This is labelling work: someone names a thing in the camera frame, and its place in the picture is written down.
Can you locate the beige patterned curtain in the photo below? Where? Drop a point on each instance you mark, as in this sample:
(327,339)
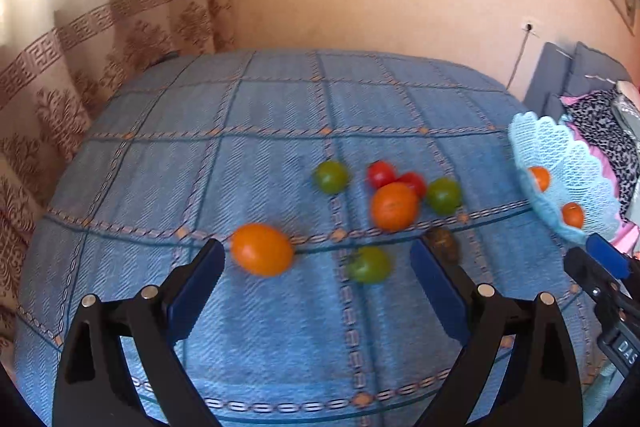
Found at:
(100,57)

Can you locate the oval orange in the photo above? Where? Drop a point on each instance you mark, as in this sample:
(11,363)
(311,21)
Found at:
(262,249)

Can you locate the dark brown fruit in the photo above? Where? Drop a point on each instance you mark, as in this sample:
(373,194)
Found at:
(442,243)

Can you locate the round orange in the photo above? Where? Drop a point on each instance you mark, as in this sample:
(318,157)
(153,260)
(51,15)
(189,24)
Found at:
(395,206)

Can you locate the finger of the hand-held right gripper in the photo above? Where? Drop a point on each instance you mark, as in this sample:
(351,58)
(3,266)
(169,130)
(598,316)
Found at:
(607,255)

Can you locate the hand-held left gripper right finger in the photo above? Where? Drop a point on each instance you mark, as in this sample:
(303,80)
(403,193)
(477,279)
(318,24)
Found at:
(440,292)

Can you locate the white wall socket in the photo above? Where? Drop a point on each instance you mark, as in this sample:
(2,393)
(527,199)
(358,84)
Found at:
(531,27)

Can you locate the green tomato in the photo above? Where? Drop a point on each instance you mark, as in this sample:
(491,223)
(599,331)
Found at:
(331,176)
(369,264)
(443,195)

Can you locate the light blue lattice basket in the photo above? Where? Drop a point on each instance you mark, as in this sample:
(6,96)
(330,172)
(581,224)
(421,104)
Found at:
(570,157)

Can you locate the small orange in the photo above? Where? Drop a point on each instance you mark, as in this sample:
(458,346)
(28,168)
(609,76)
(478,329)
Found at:
(540,178)
(572,215)

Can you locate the red tomato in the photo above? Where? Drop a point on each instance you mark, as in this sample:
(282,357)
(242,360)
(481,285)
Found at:
(381,173)
(415,183)

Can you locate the white grey cloth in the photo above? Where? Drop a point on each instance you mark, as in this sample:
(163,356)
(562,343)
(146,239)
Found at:
(627,107)

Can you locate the leopard print pink-trimmed cloth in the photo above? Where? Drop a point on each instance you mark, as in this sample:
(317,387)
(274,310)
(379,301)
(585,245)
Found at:
(597,122)

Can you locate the blue checked tablecloth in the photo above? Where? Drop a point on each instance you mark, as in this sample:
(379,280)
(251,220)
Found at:
(225,147)

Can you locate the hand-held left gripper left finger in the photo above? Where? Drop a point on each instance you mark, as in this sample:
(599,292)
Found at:
(192,292)

